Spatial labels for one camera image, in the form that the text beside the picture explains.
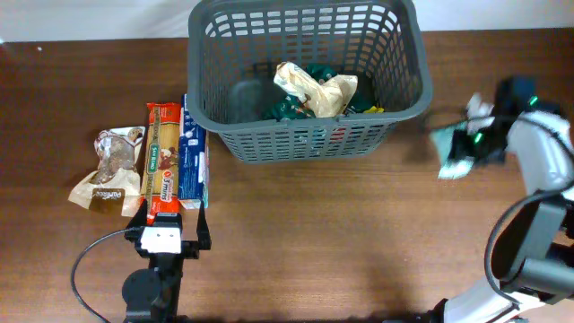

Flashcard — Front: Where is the green Nescafe coffee bag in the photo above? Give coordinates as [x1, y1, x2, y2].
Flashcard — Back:
[264, 64, 385, 121]

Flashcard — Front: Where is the San Remo spaghetti pack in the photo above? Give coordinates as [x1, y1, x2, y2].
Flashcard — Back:
[141, 102, 182, 225]

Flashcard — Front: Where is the beige paper pouch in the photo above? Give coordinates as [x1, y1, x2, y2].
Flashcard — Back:
[274, 62, 358, 118]

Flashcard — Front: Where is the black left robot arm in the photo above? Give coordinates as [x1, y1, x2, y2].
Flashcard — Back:
[122, 203, 212, 323]

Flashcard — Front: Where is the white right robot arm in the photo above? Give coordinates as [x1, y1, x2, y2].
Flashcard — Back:
[418, 76, 573, 323]

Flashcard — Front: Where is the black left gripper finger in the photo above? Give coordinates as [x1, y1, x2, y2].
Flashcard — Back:
[196, 201, 212, 250]
[124, 200, 147, 239]

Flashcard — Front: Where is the small mint green packet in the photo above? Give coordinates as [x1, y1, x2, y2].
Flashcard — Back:
[430, 122, 474, 180]

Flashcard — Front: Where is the beige granola pouch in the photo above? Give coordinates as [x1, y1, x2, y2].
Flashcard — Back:
[68, 127, 145, 217]

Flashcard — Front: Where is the grey plastic basket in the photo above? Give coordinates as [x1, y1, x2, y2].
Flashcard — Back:
[186, 0, 432, 163]

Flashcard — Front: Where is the blue tissue pack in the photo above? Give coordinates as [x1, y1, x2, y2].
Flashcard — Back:
[178, 94, 209, 210]

